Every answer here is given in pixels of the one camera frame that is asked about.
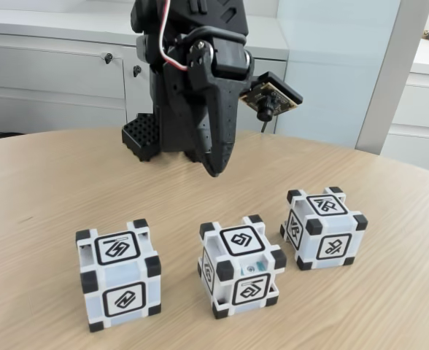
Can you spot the white cube nested diamond symbol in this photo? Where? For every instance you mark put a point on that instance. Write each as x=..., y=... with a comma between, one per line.
x=242, y=266

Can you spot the white cube angular letter symbol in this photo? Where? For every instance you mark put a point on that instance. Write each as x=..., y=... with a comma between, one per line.
x=327, y=229

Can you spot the black cabinet key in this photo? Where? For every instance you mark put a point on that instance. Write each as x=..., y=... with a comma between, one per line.
x=108, y=57
x=136, y=70

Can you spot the white cube zigzag symbol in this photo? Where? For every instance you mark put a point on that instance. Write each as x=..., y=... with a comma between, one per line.
x=123, y=270

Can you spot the grey low cabinet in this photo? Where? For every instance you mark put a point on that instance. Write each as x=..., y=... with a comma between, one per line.
x=54, y=91

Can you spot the bare camera circuit board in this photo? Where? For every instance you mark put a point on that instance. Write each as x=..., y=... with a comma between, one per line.
x=269, y=96

